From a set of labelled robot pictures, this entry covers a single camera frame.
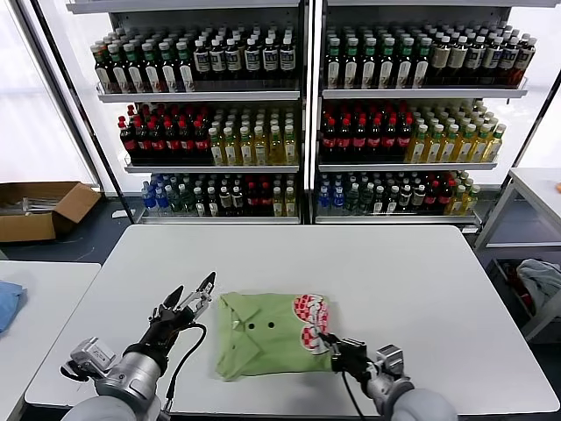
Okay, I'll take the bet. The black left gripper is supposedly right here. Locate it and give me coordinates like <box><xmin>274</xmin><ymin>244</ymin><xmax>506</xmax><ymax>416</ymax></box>
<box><xmin>125</xmin><ymin>270</ymin><xmax>218</xmax><ymax>360</ymax></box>

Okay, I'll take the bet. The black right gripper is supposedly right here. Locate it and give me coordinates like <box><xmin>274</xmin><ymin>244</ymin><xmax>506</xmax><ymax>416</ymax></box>
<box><xmin>317</xmin><ymin>332</ymin><xmax>379</xmax><ymax>383</ymax></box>

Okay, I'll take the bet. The green t-shirt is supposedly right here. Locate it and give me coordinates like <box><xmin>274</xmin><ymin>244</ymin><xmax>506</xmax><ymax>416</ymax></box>
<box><xmin>213</xmin><ymin>291</ymin><xmax>341</xmax><ymax>382</ymax></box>

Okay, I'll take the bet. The cola bottle red cap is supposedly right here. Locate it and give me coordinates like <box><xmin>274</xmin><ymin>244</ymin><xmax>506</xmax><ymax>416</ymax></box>
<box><xmin>162</xmin><ymin>118</ymin><xmax>180</xmax><ymax>165</ymax></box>
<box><xmin>424</xmin><ymin>180</ymin><xmax>440</xmax><ymax>215</ymax></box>
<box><xmin>395</xmin><ymin>116</ymin><xmax>414</xmax><ymax>163</ymax></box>
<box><xmin>259</xmin><ymin>183</ymin><xmax>273</xmax><ymax>218</ymax></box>
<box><xmin>380</xmin><ymin>116</ymin><xmax>398</xmax><ymax>163</ymax></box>
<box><xmin>321</xmin><ymin>116</ymin><xmax>338</xmax><ymax>163</ymax></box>
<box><xmin>366</xmin><ymin>116</ymin><xmax>383</xmax><ymax>163</ymax></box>
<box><xmin>351</xmin><ymin>116</ymin><xmax>368</xmax><ymax>163</ymax></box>
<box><xmin>147</xmin><ymin>120</ymin><xmax>166</xmax><ymax>165</ymax></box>
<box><xmin>437</xmin><ymin>180</ymin><xmax>453</xmax><ymax>216</ymax></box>
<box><xmin>117</xmin><ymin>118</ymin><xmax>138</xmax><ymax>165</ymax></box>
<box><xmin>132</xmin><ymin>118</ymin><xmax>152</xmax><ymax>165</ymax></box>
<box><xmin>336</xmin><ymin>116</ymin><xmax>353</xmax><ymax>163</ymax></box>
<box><xmin>176</xmin><ymin>118</ymin><xmax>195</xmax><ymax>165</ymax></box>
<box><xmin>191</xmin><ymin>117</ymin><xmax>210</xmax><ymax>165</ymax></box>
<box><xmin>245</xmin><ymin>183</ymin><xmax>260</xmax><ymax>218</ymax></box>

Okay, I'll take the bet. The open cardboard box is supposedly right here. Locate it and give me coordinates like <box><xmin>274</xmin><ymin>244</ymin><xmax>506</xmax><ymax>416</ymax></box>
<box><xmin>0</xmin><ymin>182</ymin><xmax>103</xmax><ymax>245</ymax></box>

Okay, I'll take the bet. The blue folded cloth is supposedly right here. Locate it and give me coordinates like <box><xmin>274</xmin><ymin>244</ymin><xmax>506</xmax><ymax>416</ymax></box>
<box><xmin>0</xmin><ymin>281</ymin><xmax>28</xmax><ymax>335</ymax></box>

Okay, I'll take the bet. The clear plastic packaging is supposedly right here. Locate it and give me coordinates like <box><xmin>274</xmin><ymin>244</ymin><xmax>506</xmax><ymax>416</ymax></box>
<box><xmin>17</xmin><ymin>196</ymin><xmax>62</xmax><ymax>217</ymax></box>

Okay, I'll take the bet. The red item in bin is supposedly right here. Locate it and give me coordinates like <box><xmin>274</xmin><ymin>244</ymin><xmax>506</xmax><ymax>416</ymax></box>
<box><xmin>510</xmin><ymin>274</ymin><xmax>534</xmax><ymax>308</ymax></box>

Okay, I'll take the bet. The grey bottle shelf unit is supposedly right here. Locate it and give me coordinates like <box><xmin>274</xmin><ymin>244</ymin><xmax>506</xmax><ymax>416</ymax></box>
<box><xmin>309</xmin><ymin>0</ymin><xmax>561</xmax><ymax>229</ymax></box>
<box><xmin>64</xmin><ymin>0</ymin><xmax>315</xmax><ymax>225</ymax></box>

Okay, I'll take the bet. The grey white crumpled cloth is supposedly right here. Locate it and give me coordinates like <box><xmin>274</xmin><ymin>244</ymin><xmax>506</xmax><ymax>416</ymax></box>
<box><xmin>515</xmin><ymin>258</ymin><xmax>561</xmax><ymax>315</ymax></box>

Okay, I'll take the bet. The dark bottle green cap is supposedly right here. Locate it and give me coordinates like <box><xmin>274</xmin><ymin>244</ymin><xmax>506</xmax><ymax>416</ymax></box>
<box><xmin>378</xmin><ymin>37</ymin><xmax>396</xmax><ymax>89</ymax></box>
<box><xmin>124</xmin><ymin>41</ymin><xmax>145</xmax><ymax>95</ymax></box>
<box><xmin>342</xmin><ymin>37</ymin><xmax>359</xmax><ymax>89</ymax></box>
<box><xmin>413</xmin><ymin>37</ymin><xmax>432</xmax><ymax>89</ymax></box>
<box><xmin>158</xmin><ymin>39</ymin><xmax>178</xmax><ymax>94</ymax></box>
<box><xmin>91</xmin><ymin>43</ymin><xmax>113</xmax><ymax>95</ymax></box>
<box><xmin>395</xmin><ymin>37</ymin><xmax>414</xmax><ymax>89</ymax></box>
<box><xmin>108</xmin><ymin>42</ymin><xmax>128</xmax><ymax>95</ymax></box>
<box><xmin>141</xmin><ymin>40</ymin><xmax>161</xmax><ymax>94</ymax></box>
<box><xmin>360</xmin><ymin>37</ymin><xmax>378</xmax><ymax>89</ymax></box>
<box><xmin>325</xmin><ymin>37</ymin><xmax>343</xmax><ymax>89</ymax></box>
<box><xmin>174</xmin><ymin>39</ymin><xmax>195</xmax><ymax>93</ymax></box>

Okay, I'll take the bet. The dark bottle blue white label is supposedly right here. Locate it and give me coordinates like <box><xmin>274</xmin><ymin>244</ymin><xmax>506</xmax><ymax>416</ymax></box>
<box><xmin>482</xmin><ymin>37</ymin><xmax>504</xmax><ymax>88</ymax></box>
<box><xmin>513</xmin><ymin>37</ymin><xmax>536</xmax><ymax>88</ymax></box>
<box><xmin>243</xmin><ymin>37</ymin><xmax>261</xmax><ymax>83</ymax></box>
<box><xmin>465</xmin><ymin>36</ymin><xmax>486</xmax><ymax>88</ymax></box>
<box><xmin>498</xmin><ymin>38</ymin><xmax>521</xmax><ymax>88</ymax></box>
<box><xmin>209</xmin><ymin>38</ymin><xmax>226</xmax><ymax>83</ymax></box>
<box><xmin>261</xmin><ymin>37</ymin><xmax>279</xmax><ymax>83</ymax></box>
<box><xmin>278</xmin><ymin>36</ymin><xmax>296</xmax><ymax>83</ymax></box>
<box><xmin>224</xmin><ymin>38</ymin><xmax>243</xmax><ymax>83</ymax></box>
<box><xmin>192</xmin><ymin>38</ymin><xmax>210</xmax><ymax>83</ymax></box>

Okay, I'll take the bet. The dark bottle beige label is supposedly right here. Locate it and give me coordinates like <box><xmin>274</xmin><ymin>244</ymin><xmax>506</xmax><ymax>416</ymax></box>
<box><xmin>430</xmin><ymin>35</ymin><xmax>451</xmax><ymax>88</ymax></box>
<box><xmin>448</xmin><ymin>35</ymin><xmax>469</xmax><ymax>88</ymax></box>

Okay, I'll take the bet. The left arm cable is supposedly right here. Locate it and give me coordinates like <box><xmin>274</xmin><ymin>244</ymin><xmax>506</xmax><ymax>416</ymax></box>
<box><xmin>164</xmin><ymin>323</ymin><xmax>208</xmax><ymax>413</ymax></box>

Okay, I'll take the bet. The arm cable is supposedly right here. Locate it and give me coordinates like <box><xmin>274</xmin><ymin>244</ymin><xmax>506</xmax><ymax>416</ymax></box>
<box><xmin>341</xmin><ymin>372</ymin><xmax>367</xmax><ymax>421</ymax></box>
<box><xmin>164</xmin><ymin>323</ymin><xmax>208</xmax><ymax>413</ymax></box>

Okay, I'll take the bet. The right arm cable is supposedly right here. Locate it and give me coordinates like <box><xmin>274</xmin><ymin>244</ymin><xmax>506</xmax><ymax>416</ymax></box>
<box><xmin>341</xmin><ymin>372</ymin><xmax>367</xmax><ymax>421</ymax></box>

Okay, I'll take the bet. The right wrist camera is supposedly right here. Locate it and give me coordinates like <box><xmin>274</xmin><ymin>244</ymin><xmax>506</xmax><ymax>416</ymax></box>
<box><xmin>375</xmin><ymin>344</ymin><xmax>411</xmax><ymax>381</ymax></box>

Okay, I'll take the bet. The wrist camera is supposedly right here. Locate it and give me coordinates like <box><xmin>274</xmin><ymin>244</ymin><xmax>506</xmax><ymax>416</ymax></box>
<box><xmin>60</xmin><ymin>336</ymin><xmax>117</xmax><ymax>382</ymax></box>
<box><xmin>375</xmin><ymin>344</ymin><xmax>411</xmax><ymax>381</ymax></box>

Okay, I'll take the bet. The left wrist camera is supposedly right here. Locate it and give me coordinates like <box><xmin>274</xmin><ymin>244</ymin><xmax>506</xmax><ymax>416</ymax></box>
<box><xmin>60</xmin><ymin>336</ymin><xmax>117</xmax><ymax>382</ymax></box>

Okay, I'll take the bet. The grey frame side table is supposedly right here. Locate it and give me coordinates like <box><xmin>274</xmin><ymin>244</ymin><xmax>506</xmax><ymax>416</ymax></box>
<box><xmin>472</xmin><ymin>166</ymin><xmax>561</xmax><ymax>343</ymax></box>

